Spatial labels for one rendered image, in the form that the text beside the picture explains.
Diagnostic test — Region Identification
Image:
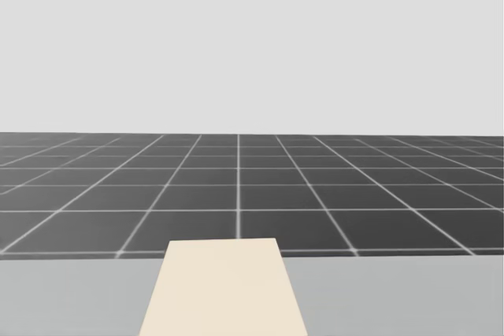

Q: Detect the tall board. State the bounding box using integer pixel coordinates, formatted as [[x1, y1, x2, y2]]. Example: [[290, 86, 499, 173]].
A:
[[138, 237, 309, 336]]

